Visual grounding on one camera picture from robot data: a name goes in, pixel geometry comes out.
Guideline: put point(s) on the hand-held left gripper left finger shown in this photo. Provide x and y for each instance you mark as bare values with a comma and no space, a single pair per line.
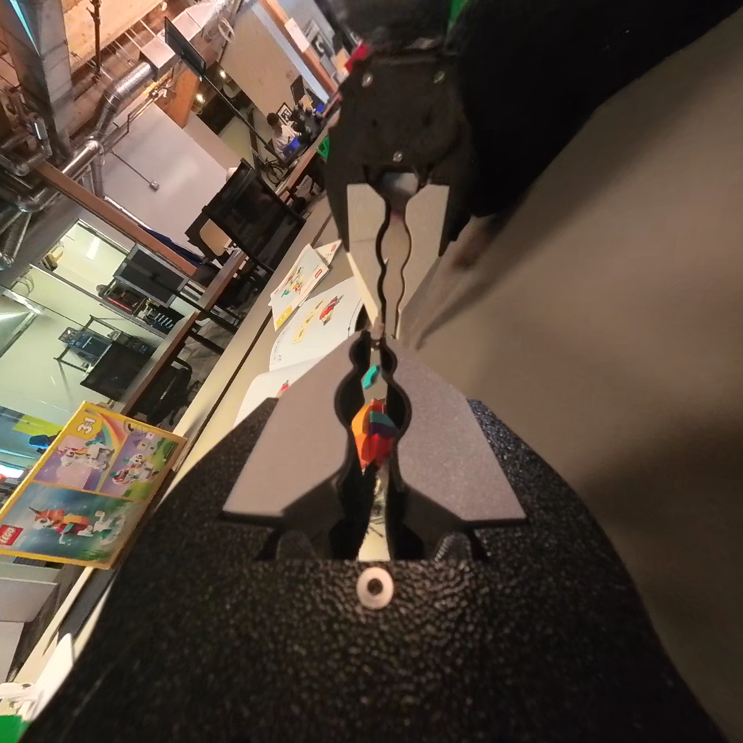
290,441

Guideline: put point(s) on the person's right forearm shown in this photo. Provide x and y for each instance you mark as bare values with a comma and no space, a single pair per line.
522,87

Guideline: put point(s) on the open instruction booklet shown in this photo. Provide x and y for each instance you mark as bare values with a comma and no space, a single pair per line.
313,336

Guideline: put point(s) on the black office chair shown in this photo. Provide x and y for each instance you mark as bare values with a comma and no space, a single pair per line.
171,392

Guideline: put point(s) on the hanging black monitor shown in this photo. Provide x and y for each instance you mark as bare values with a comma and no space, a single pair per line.
183,46

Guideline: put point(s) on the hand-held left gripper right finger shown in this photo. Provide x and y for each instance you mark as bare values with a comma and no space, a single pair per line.
453,447

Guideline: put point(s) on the flexible metal duct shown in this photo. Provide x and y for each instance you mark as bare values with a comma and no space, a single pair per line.
116,110

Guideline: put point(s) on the black cabinet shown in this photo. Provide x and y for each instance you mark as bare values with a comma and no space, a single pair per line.
116,371

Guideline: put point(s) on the black equipment case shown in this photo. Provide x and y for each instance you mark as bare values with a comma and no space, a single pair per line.
151,276

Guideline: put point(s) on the black equipment cart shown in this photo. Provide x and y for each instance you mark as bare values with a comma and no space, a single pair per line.
249,215

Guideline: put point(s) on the teal lego piece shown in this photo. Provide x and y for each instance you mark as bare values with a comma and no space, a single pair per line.
371,376

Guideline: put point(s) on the spiral metal air duct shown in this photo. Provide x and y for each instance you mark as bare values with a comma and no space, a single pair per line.
43,58

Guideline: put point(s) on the multicoloured lego model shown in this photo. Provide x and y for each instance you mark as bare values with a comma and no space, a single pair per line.
371,432

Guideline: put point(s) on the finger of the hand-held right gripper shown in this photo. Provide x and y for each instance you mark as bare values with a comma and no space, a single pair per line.
363,226
432,220

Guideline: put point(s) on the yellow lego set box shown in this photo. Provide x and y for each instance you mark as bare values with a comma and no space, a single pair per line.
87,487

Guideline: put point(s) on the long brown table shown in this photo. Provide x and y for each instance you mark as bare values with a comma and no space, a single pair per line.
191,325

